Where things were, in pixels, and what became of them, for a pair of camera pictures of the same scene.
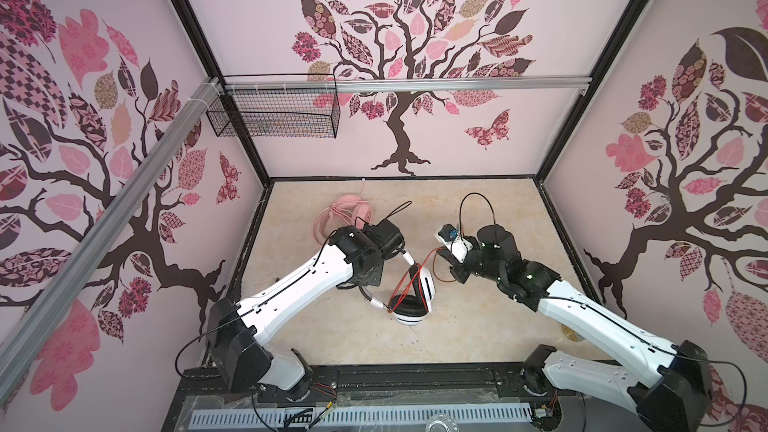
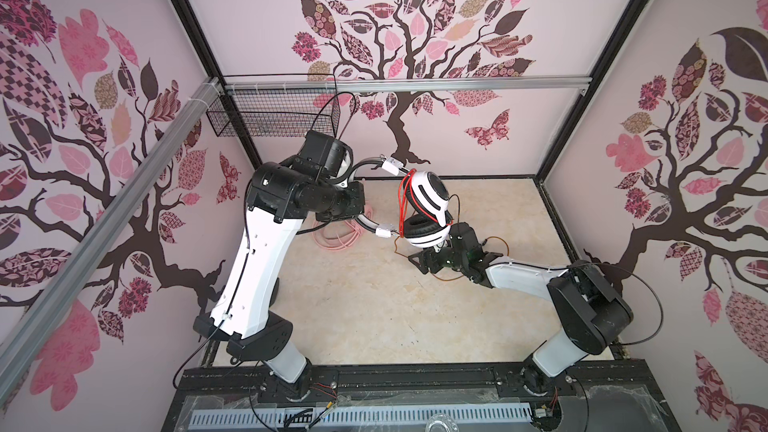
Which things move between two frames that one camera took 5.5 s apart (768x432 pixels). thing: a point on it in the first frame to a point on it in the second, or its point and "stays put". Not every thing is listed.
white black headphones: (414, 308) to (425, 201)
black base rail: (474, 383) stays put
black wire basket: (284, 105) stays put
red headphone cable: (419, 269) to (405, 186)
